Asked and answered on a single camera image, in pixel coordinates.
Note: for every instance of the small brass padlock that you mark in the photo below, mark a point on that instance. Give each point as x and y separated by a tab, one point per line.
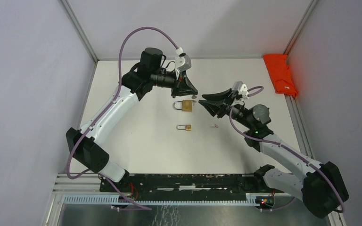
184	127

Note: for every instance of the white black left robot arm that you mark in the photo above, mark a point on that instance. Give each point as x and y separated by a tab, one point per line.
85	143

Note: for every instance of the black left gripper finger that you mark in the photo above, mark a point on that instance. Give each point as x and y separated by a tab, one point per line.
184	92
186	85

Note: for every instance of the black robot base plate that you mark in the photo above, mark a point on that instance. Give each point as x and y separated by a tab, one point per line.
188	187

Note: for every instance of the orange folded cloth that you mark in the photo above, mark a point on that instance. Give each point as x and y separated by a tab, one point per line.
280	74

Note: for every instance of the left aluminium frame rail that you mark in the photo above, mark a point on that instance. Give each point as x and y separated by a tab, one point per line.
79	30

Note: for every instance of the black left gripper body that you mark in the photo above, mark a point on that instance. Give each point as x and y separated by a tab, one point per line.
180	80

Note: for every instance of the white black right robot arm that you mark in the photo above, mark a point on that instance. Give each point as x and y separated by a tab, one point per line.
319	186

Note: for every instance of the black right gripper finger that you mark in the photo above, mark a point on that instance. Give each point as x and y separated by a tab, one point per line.
215	108
217	96

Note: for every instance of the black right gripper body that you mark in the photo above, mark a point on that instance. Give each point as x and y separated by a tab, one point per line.
230	103

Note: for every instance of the large brass padlock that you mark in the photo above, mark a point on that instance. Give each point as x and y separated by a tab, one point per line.
185	105

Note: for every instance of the aluminium corner frame rail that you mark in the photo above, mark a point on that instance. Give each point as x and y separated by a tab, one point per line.
300	27

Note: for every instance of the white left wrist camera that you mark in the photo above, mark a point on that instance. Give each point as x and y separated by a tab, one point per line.
182	62

